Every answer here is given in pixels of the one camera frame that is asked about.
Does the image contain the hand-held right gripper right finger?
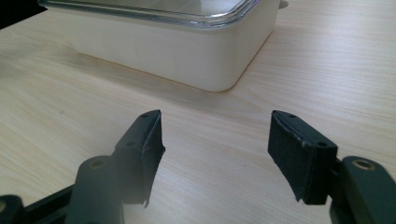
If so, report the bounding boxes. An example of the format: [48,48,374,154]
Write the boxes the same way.
[267,109,396,224]

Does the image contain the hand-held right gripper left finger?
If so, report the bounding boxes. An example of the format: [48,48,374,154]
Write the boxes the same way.
[64,108,166,224]

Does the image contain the cream storage box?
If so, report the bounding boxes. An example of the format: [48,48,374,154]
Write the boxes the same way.
[46,0,290,93]

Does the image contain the clear plastic lid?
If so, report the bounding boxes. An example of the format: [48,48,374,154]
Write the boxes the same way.
[37,0,262,30]

